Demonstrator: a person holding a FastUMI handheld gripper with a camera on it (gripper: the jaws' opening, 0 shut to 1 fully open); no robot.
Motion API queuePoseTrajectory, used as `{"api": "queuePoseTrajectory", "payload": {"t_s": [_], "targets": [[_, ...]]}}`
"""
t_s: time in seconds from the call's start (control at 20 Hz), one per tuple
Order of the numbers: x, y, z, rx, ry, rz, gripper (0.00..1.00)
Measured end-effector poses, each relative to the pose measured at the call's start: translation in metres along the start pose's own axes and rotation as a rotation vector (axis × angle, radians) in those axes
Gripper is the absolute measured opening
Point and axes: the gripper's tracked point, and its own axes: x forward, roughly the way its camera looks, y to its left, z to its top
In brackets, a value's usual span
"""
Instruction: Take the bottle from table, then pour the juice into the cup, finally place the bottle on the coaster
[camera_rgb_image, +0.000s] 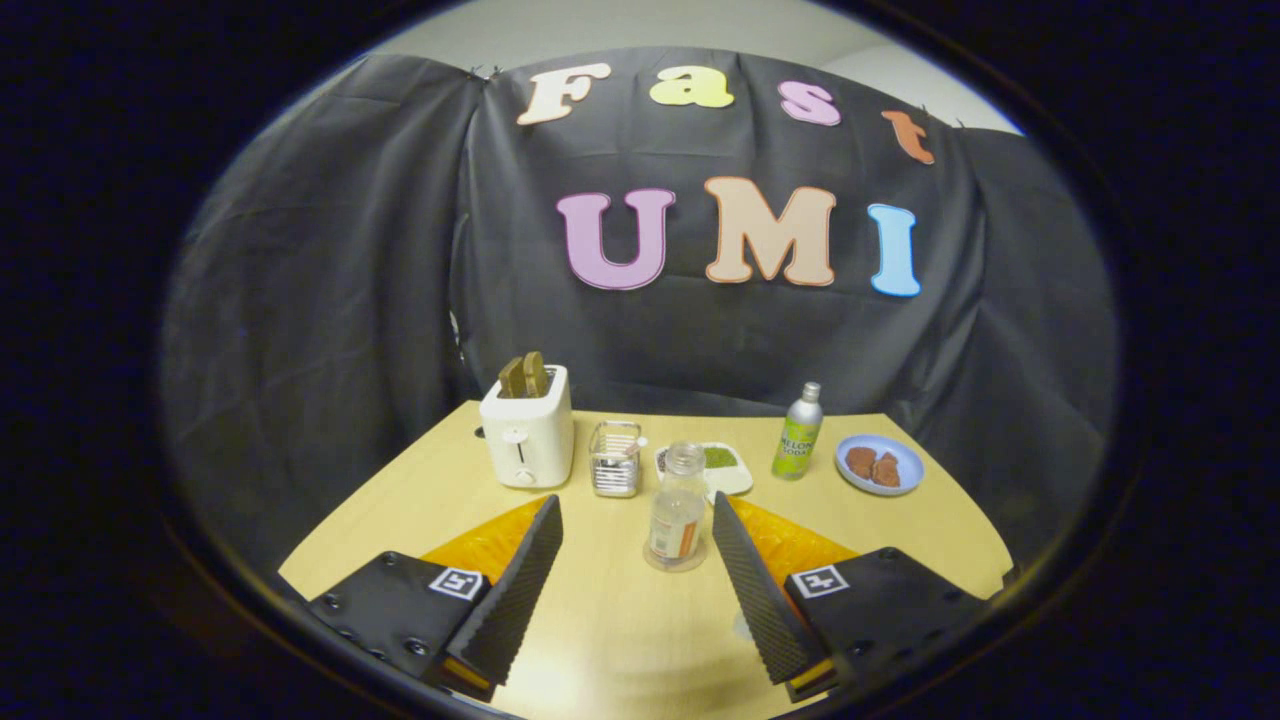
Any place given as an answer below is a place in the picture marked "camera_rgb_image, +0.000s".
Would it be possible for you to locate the white toaster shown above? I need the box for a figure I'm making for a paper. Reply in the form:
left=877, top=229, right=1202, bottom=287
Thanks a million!
left=479, top=364, right=576, bottom=490

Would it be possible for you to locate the green metal bottle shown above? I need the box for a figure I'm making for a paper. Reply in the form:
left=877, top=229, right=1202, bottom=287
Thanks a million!
left=771, top=381, right=825, bottom=482

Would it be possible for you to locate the ribbed glass cup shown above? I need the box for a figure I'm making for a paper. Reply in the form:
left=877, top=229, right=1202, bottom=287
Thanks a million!
left=588, top=420, right=644, bottom=499

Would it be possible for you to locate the white square coaster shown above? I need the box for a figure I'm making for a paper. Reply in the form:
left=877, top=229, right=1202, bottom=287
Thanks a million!
left=655, top=441, right=754, bottom=498

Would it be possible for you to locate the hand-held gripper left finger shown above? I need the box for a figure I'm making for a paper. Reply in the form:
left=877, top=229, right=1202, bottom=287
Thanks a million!
left=303, top=493, right=565, bottom=703

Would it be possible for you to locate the black backdrop cloth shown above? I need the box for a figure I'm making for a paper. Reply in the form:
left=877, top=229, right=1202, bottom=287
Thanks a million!
left=160, top=47, right=1119, bottom=591

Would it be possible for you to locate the blue plate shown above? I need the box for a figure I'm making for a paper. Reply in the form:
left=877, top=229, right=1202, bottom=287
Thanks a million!
left=834, top=433, right=926, bottom=497

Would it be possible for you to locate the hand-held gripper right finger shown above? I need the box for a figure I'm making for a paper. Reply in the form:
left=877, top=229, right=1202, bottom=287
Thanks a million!
left=711, top=491, right=993, bottom=704

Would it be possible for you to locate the wooden table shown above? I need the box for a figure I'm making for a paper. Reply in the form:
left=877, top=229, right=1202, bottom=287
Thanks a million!
left=278, top=400, right=1014, bottom=720

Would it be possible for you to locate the clear plastic juice bottle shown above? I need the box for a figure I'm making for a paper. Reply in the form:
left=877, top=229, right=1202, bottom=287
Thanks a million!
left=645, top=441, right=709, bottom=573

